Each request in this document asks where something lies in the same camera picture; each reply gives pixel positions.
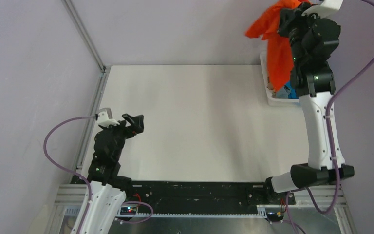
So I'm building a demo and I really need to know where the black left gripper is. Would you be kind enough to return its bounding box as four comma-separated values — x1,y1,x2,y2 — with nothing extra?
101,113,144,159

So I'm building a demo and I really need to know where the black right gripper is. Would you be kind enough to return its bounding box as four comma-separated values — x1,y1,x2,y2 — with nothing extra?
277,1,326,65

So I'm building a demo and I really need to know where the orange t shirt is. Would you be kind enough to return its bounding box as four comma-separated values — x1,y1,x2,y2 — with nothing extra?
245,0,304,91

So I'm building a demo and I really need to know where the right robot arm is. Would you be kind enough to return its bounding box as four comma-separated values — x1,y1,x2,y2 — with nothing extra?
263,0,355,204

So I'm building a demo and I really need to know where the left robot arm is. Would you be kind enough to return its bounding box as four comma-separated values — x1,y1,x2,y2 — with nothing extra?
72,108,144,234

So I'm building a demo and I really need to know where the white plastic laundry basket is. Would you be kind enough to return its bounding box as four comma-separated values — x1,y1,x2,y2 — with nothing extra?
260,51,300,107

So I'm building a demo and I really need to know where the beige t shirt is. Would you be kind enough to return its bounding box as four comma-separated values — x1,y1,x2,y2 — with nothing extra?
266,82,276,98

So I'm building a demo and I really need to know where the blue t shirt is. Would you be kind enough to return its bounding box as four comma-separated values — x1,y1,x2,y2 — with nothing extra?
284,81,299,99

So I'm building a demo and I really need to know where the left controller board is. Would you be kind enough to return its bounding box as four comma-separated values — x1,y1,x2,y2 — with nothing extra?
118,206,138,216

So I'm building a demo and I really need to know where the controller board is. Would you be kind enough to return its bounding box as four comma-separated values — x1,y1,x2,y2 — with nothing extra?
265,212,285,224
118,206,138,216

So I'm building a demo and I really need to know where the right controller board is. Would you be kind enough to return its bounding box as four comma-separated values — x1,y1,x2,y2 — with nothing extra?
265,212,285,224

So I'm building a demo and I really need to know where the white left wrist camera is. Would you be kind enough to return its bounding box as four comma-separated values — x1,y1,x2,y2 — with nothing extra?
96,108,119,128

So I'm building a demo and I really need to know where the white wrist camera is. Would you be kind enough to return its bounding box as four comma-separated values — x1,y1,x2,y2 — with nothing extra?
302,0,343,18
96,108,119,128

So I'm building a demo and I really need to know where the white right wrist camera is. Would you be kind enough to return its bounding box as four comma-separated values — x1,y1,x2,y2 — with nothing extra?
302,0,343,18

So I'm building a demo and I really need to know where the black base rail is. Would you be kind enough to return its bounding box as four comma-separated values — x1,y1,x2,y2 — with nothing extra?
126,180,286,216

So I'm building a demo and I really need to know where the aluminium base frame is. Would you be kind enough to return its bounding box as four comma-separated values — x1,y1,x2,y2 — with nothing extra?
45,184,358,234

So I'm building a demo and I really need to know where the left aluminium frame post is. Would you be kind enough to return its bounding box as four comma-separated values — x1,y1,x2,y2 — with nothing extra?
61,0,106,73

